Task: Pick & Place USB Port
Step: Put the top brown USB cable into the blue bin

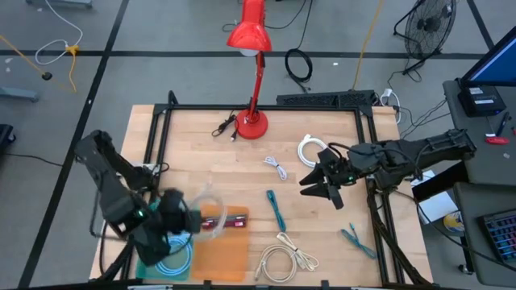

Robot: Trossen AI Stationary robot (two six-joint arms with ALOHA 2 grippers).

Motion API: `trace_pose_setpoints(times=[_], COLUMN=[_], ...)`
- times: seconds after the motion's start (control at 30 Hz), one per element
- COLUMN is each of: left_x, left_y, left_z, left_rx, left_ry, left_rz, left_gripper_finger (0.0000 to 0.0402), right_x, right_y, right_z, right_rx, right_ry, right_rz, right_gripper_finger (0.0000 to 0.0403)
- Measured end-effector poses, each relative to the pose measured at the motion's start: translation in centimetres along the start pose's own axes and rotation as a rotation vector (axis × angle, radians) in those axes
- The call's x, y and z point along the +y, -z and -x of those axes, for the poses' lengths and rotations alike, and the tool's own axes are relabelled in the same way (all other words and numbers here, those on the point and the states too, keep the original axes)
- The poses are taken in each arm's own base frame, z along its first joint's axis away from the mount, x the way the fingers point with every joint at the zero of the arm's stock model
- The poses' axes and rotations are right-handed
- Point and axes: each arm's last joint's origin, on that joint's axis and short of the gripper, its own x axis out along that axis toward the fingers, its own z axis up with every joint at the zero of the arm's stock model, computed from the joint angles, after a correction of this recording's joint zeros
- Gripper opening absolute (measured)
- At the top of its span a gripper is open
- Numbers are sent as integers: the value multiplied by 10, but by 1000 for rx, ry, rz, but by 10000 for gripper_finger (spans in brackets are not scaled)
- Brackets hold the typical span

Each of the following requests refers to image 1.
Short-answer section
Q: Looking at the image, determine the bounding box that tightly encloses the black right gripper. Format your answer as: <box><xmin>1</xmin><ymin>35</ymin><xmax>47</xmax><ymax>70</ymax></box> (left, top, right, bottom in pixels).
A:
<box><xmin>298</xmin><ymin>155</ymin><xmax>358</xmax><ymax>210</ymax></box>

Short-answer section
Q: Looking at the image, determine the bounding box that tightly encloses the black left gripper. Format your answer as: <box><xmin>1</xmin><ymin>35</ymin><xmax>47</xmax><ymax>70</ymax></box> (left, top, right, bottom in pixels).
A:
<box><xmin>157</xmin><ymin>188</ymin><xmax>202</xmax><ymax>237</ymax></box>

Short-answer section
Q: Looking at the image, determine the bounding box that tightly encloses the beige cable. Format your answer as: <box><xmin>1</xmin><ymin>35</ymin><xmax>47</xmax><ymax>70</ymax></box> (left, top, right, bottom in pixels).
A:
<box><xmin>252</xmin><ymin>243</ymin><xmax>298</xmax><ymax>283</ymax></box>
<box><xmin>188</xmin><ymin>183</ymin><xmax>229</xmax><ymax>243</ymax></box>
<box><xmin>276</xmin><ymin>231</ymin><xmax>319</xmax><ymax>273</ymax></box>

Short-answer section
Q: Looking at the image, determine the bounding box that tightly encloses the light blue cable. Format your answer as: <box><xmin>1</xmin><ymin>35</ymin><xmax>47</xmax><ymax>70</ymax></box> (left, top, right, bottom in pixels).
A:
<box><xmin>155</xmin><ymin>234</ymin><xmax>194</xmax><ymax>277</ymax></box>
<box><xmin>156</xmin><ymin>235</ymin><xmax>194</xmax><ymax>276</ymax></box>

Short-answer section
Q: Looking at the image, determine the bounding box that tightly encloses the small white cable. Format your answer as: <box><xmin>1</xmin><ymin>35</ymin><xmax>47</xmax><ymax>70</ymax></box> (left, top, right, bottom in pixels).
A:
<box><xmin>264</xmin><ymin>155</ymin><xmax>288</xmax><ymax>181</ymax></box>

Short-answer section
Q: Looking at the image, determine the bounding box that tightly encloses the orange translucent tray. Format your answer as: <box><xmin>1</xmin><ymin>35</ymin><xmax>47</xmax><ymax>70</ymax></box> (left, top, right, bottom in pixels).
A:
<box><xmin>191</xmin><ymin>204</ymin><xmax>251</xmax><ymax>283</ymax></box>

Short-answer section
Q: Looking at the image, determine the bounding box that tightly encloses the thin teal cable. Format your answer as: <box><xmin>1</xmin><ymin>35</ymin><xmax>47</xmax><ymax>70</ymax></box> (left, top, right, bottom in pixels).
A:
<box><xmin>340</xmin><ymin>222</ymin><xmax>379</xmax><ymax>260</ymax></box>

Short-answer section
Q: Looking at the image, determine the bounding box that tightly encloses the black power strip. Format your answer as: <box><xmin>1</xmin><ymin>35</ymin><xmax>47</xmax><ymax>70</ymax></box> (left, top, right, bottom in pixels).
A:
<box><xmin>276</xmin><ymin>89</ymin><xmax>377</xmax><ymax>109</ymax></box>

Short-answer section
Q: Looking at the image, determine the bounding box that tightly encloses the red desk lamp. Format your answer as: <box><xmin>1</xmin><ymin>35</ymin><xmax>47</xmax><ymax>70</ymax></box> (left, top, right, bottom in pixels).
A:
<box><xmin>225</xmin><ymin>0</ymin><xmax>273</xmax><ymax>141</ymax></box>

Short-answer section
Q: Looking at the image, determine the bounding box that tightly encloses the white paper box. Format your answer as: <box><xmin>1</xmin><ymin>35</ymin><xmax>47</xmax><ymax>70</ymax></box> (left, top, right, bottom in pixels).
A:
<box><xmin>410</xmin><ymin>169</ymin><xmax>460</xmax><ymax>226</ymax></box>

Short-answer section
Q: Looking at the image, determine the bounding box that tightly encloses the grey keyboard desk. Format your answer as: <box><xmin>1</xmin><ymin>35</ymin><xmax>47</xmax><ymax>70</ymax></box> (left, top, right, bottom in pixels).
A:
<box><xmin>453</xmin><ymin>183</ymin><xmax>516</xmax><ymax>288</ymax></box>

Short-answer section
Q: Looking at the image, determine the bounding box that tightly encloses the grey monitor desk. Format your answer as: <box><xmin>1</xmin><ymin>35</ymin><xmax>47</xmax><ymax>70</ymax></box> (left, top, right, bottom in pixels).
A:
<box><xmin>442</xmin><ymin>79</ymin><xmax>516</xmax><ymax>187</ymax></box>

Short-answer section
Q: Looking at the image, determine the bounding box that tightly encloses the black box with labels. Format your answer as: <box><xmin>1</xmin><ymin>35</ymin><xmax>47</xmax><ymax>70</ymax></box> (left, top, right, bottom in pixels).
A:
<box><xmin>457</xmin><ymin>82</ymin><xmax>507</xmax><ymax>118</ymax></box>

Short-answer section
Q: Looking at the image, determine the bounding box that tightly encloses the colourful backlit keyboard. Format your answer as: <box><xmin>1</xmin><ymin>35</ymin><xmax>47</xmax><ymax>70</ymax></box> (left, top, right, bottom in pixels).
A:
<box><xmin>477</xmin><ymin>207</ymin><xmax>516</xmax><ymax>267</ymax></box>

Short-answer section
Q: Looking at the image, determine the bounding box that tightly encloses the black pen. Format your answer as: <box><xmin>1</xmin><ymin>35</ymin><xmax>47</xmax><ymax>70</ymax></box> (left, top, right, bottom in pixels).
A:
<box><xmin>495</xmin><ymin>111</ymin><xmax>511</xmax><ymax>137</ymax></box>

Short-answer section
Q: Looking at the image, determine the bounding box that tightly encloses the black floor fan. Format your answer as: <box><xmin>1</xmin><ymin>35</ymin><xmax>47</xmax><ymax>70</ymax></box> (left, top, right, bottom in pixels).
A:
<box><xmin>393</xmin><ymin>0</ymin><xmax>459</xmax><ymax>76</ymax></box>

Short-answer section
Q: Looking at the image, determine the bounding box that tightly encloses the black chair base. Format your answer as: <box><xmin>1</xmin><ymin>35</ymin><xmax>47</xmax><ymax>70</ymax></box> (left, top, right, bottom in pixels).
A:
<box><xmin>0</xmin><ymin>123</ymin><xmax>17</xmax><ymax>156</ymax></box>

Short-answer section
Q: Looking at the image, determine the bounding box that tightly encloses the black computer monitor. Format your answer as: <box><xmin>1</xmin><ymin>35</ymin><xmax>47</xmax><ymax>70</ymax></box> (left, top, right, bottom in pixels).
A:
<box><xmin>459</xmin><ymin>26</ymin><xmax>516</xmax><ymax>88</ymax></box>

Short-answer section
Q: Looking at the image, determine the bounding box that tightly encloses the grey table foot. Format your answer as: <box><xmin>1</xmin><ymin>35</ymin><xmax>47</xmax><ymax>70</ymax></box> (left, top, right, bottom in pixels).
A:
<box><xmin>0</xmin><ymin>85</ymin><xmax>40</xmax><ymax>103</ymax></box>
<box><xmin>26</xmin><ymin>0</ymin><xmax>94</xmax><ymax>10</ymax></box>

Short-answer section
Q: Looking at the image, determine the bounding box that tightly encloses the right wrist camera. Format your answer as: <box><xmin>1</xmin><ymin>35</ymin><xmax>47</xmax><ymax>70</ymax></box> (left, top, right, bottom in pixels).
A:
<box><xmin>318</xmin><ymin>147</ymin><xmax>342</xmax><ymax>164</ymax></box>

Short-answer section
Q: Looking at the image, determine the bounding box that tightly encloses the black lamp power cord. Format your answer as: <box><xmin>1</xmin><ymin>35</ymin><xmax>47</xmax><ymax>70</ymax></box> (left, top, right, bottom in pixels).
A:
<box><xmin>211</xmin><ymin>110</ymin><xmax>239</xmax><ymax>143</ymax></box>

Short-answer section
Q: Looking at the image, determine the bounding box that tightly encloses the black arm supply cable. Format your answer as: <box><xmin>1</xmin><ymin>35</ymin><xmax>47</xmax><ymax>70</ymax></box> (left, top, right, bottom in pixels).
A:
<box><xmin>90</xmin><ymin>188</ymin><xmax>136</xmax><ymax>279</ymax></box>

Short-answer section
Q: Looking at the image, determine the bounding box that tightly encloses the black metal table frame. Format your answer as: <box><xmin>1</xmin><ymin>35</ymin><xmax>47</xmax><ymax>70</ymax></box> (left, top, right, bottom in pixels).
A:
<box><xmin>96</xmin><ymin>90</ymin><xmax>435</xmax><ymax>290</ymax></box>

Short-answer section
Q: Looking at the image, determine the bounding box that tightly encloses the white plug with cable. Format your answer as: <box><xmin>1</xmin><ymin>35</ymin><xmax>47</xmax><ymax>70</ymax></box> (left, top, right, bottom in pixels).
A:
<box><xmin>378</xmin><ymin>87</ymin><xmax>402</xmax><ymax>125</ymax></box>

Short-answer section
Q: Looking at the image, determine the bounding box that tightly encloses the black coiled floor cable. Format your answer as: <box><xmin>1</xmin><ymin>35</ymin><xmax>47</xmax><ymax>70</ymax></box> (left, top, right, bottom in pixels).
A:
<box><xmin>284</xmin><ymin>48</ymin><xmax>314</xmax><ymax>93</ymax></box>

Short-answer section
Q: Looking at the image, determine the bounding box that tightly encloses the black floor cable bundle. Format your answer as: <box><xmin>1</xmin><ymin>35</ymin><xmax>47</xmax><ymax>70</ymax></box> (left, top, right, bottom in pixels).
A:
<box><xmin>386</xmin><ymin>60</ymin><xmax>452</xmax><ymax>140</ymax></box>

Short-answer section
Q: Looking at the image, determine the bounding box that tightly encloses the orange-yellow floor cable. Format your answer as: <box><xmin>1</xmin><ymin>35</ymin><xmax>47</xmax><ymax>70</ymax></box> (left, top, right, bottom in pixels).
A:
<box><xmin>352</xmin><ymin>0</ymin><xmax>386</xmax><ymax>90</ymax></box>

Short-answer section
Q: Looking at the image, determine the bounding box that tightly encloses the thin black floor cable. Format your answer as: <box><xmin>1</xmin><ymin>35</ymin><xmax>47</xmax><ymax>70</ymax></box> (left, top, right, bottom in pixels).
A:
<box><xmin>221</xmin><ymin>0</ymin><xmax>310</xmax><ymax>33</ymax></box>

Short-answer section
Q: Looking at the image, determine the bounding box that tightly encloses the yellow floor cable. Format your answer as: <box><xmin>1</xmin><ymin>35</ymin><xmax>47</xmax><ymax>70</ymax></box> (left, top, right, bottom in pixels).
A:
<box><xmin>0</xmin><ymin>34</ymin><xmax>80</xmax><ymax>92</ymax></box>

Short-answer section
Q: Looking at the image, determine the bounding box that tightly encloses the white floor cable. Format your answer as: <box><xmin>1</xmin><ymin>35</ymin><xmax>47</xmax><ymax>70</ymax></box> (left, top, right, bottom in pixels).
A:
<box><xmin>34</xmin><ymin>0</ymin><xmax>85</xmax><ymax>67</ymax></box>

